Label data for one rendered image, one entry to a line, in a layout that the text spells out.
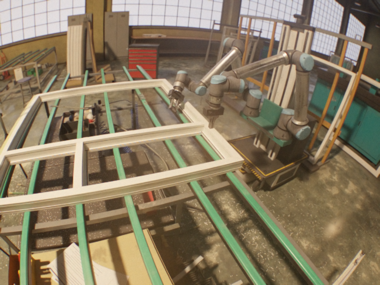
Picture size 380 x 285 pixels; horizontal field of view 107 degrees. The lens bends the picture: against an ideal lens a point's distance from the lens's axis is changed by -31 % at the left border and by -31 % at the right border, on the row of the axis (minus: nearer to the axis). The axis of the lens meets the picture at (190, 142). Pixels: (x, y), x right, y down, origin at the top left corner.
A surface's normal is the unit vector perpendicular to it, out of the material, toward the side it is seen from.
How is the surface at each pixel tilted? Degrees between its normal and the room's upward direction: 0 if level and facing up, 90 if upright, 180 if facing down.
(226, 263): 0
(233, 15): 90
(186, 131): 90
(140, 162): 0
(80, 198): 90
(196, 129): 90
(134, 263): 0
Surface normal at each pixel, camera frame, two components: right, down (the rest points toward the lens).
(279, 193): 0.09, -0.82
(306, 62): 0.20, 0.46
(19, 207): 0.39, 0.55
